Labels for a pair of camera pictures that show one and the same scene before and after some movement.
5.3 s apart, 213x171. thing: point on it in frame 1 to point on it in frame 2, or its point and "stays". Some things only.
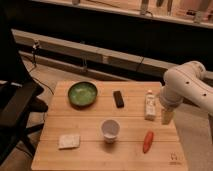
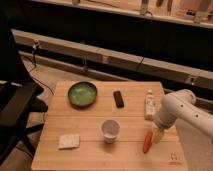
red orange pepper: (148, 141) stays
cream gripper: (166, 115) to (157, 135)
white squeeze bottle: (149, 106) stays
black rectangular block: (120, 103) stays
